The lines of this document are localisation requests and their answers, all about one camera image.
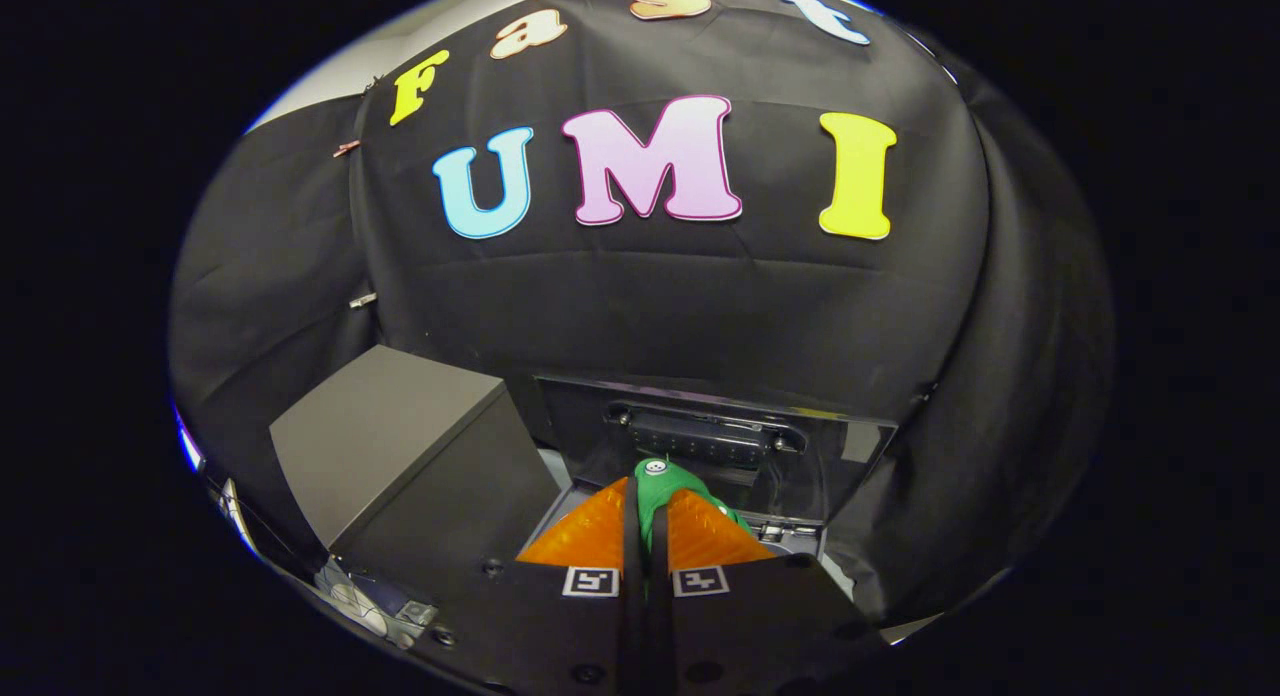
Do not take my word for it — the dark washing machine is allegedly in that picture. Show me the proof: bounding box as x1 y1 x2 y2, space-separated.
530 376 901 577

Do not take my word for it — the grey cabinet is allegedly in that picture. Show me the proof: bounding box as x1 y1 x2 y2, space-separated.
270 344 561 589

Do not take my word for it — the green polo shirt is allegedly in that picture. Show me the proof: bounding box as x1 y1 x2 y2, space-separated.
635 458 753 577

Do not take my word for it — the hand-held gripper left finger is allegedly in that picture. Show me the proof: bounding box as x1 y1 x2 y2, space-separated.
410 476 641 696

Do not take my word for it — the dark washing machine lid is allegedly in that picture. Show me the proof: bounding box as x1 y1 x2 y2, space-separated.
535 376 898 525

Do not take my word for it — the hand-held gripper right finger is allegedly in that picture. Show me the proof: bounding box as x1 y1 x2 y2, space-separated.
650 488 886 696

